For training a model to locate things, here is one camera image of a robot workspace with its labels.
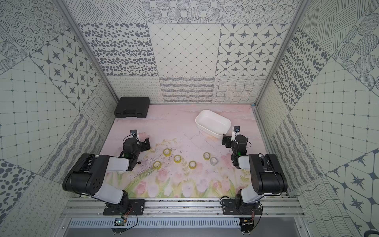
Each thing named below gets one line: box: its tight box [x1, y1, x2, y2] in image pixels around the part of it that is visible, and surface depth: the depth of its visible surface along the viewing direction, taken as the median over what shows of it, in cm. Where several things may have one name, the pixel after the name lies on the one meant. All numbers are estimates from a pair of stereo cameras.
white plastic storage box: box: [194, 109, 232, 139], surface depth 109 cm
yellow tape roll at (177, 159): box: [173, 154, 183, 164], surface depth 92 cm
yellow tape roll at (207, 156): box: [203, 152, 211, 161], surface depth 94 cm
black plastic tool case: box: [113, 96, 151, 119], surface depth 120 cm
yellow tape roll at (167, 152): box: [162, 148, 172, 157], surface depth 95 cm
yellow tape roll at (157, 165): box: [152, 160, 162, 170], surface depth 90 cm
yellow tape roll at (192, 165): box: [188, 160, 197, 170], surface depth 90 cm
